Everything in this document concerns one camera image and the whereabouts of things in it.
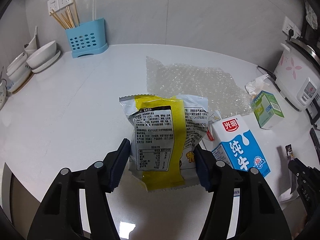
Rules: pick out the white bowl stack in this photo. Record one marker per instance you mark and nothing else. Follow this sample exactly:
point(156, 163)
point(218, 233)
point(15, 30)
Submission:
point(35, 63)

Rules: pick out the blue milk carton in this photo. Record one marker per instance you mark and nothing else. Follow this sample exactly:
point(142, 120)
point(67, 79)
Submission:
point(234, 143)

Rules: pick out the crumpled white tissue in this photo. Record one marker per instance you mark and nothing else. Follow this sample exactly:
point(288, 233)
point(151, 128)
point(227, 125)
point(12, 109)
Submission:
point(254, 87)

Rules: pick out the green small carton box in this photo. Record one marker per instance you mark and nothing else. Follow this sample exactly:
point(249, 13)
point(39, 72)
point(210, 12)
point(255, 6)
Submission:
point(267, 110)

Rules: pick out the yellow snack wrapper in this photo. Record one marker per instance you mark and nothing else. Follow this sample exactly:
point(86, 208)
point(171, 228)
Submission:
point(165, 134)

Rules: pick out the clear bubble wrap sheet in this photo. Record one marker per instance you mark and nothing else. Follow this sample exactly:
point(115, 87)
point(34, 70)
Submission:
point(217, 86)

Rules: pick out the grey toothpaste box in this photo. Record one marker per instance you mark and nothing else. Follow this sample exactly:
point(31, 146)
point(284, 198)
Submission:
point(287, 180)

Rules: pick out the blue chopstick holder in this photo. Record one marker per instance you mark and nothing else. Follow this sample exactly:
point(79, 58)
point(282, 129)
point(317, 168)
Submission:
point(88, 38)

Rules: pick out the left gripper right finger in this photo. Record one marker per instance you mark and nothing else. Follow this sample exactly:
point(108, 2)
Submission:
point(219, 178)

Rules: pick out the white wall socket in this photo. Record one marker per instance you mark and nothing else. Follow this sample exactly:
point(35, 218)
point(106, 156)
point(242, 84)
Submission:
point(57, 5)

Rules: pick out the white rice cooker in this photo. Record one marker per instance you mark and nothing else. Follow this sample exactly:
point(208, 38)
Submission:
point(297, 73)

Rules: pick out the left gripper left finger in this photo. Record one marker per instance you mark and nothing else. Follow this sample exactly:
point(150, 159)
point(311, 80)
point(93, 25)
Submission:
point(101, 178)

